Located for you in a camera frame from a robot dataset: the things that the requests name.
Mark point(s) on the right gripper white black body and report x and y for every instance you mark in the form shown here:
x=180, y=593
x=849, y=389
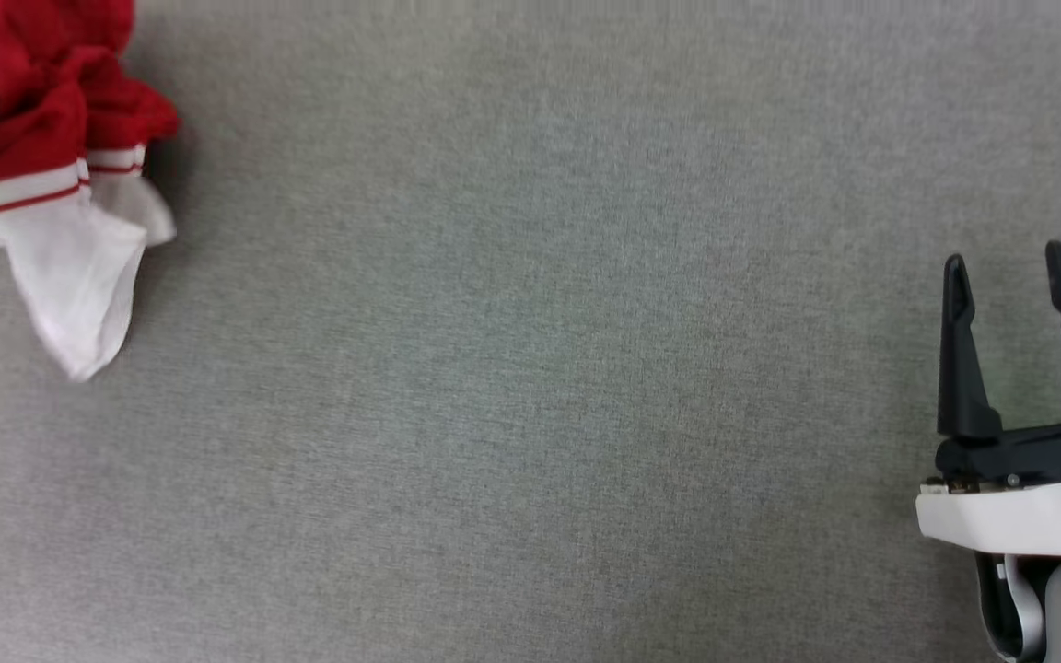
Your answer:
x=1028, y=516

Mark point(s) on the red and white garment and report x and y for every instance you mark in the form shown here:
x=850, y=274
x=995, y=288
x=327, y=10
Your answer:
x=42, y=92

